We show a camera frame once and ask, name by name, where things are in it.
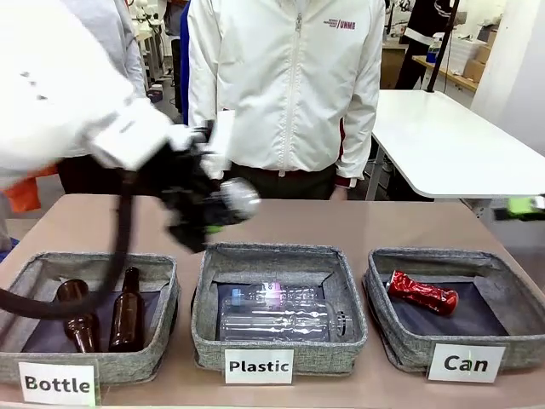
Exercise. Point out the orange cloth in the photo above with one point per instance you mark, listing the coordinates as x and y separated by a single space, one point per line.
25 194

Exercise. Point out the grey basket with Can label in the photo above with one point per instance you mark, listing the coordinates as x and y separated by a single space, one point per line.
426 260

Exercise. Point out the red crushed can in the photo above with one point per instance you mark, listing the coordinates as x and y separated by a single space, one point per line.
421 294

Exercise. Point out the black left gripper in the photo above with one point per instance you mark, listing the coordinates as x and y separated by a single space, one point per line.
187 187

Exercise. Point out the black crushed can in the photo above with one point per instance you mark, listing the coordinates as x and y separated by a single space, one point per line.
238 200

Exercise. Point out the white Can label card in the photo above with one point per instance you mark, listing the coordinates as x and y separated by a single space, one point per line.
466 363

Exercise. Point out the person in white jacket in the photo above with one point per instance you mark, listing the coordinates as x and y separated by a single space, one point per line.
289 85

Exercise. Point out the person with blue sleeve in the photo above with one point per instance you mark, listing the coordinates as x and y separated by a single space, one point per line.
184 64

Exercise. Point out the person's left hand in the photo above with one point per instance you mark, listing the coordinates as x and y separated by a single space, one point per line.
345 192

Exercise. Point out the grey basket with Bottle label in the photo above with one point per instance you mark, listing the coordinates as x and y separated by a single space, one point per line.
164 298

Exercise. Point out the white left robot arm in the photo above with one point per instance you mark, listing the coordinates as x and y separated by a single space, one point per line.
55 93

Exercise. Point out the white Bottle label card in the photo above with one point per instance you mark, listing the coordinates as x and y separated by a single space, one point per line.
57 383

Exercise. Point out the small clear plastic bottle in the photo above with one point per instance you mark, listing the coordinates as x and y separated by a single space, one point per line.
294 294

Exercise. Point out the person's left forearm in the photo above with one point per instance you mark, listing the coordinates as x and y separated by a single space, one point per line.
362 136

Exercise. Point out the person in black clothes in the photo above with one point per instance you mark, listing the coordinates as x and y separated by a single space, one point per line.
419 42

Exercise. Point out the black tripod pole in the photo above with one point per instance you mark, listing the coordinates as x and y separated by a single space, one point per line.
440 42

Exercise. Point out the wooden workbench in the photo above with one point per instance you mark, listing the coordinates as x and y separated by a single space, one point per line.
457 76

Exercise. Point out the large clear plastic bottle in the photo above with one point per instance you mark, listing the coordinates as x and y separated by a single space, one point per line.
272 326

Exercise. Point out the cardboard box stack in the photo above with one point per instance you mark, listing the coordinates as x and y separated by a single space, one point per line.
481 59

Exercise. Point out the person's right forearm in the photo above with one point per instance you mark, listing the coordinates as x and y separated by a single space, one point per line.
204 93

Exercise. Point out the white Plastic label card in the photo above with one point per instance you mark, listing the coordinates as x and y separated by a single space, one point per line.
259 366

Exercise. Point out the brown glass bottle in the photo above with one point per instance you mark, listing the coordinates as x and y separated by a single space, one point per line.
81 324
126 315

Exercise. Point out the white table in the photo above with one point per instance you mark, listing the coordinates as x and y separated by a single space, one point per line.
447 140

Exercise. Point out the grey basket with Plastic label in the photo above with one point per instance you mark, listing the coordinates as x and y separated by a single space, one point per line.
272 255

